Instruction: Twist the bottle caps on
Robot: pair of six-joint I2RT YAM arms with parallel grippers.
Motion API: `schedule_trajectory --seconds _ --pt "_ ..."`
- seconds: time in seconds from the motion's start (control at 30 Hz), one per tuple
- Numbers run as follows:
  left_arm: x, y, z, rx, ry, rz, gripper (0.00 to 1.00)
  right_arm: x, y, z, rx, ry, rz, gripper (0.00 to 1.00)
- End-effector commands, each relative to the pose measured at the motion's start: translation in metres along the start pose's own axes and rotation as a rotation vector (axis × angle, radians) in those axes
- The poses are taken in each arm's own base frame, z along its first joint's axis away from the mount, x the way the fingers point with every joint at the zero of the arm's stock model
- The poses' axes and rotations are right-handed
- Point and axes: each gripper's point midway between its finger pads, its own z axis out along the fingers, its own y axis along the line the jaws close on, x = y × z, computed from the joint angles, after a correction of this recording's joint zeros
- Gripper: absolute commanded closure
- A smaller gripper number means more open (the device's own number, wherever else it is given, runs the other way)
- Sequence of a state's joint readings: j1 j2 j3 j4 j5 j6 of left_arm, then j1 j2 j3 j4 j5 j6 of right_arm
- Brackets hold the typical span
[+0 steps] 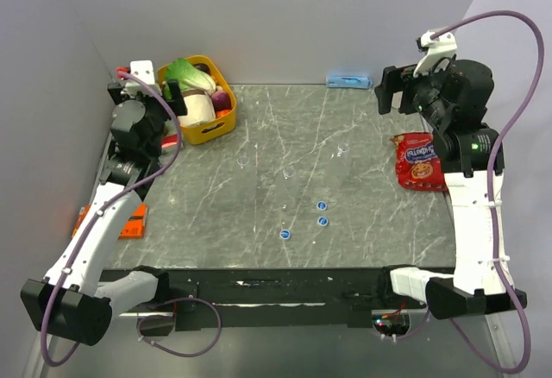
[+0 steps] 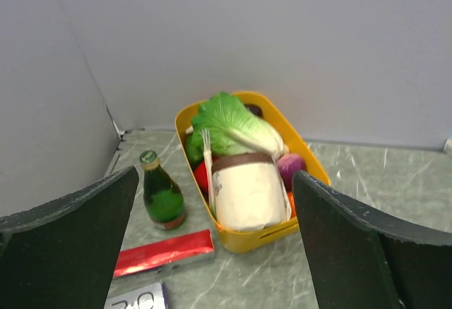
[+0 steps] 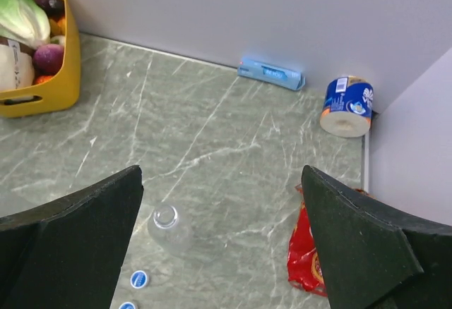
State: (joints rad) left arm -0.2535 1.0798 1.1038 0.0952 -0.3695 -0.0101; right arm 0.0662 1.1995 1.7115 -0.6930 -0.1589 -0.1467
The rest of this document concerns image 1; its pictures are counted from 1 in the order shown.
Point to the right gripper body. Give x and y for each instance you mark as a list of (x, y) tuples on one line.
[(420, 93)]

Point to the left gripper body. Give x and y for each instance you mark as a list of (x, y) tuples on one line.
[(153, 107)]

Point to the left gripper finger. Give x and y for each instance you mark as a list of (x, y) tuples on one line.
[(115, 92), (176, 100)]

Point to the clear plastic bottle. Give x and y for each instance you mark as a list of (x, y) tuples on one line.
[(243, 161), (289, 173), (343, 149)]

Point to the blue white bottle cap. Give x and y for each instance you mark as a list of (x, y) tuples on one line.
[(322, 206), (285, 234), (322, 221)]

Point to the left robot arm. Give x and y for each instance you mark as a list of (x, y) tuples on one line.
[(69, 301)]

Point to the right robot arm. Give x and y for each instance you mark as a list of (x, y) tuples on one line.
[(452, 99)]

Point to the white paper roll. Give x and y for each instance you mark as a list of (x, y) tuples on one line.
[(200, 109)]

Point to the toy napa cabbage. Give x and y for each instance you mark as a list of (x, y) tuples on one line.
[(189, 77)]

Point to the red foil box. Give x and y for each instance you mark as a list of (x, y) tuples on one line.
[(171, 143)]

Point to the purple toy onion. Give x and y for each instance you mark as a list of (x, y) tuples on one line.
[(221, 101)]

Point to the orange toy fruit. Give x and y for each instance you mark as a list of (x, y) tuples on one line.
[(222, 113)]

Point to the yellow plastic basket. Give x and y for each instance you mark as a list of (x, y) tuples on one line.
[(220, 126)]

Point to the red cookie bag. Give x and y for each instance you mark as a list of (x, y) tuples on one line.
[(417, 166)]

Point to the orange razor box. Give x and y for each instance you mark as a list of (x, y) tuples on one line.
[(134, 228)]

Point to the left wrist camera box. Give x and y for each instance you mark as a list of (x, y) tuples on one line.
[(141, 69)]

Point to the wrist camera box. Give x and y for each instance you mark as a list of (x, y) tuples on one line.
[(443, 46), (141, 69)]

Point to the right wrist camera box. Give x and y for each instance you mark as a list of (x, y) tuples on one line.
[(443, 46)]

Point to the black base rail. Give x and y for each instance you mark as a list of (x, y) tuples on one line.
[(241, 297)]

